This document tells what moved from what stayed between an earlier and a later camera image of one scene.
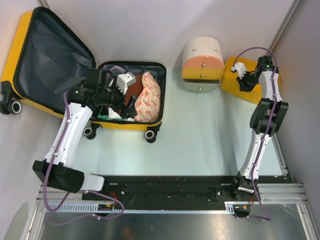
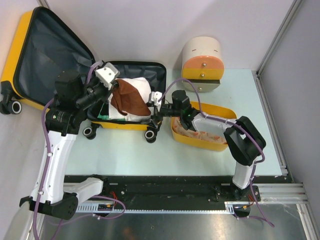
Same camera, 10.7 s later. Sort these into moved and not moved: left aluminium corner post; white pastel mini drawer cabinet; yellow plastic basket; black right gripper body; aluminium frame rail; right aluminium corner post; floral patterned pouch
Moved: floral patterned pouch; yellow plastic basket; black right gripper body
Not moved: white pastel mini drawer cabinet; right aluminium corner post; aluminium frame rail; left aluminium corner post
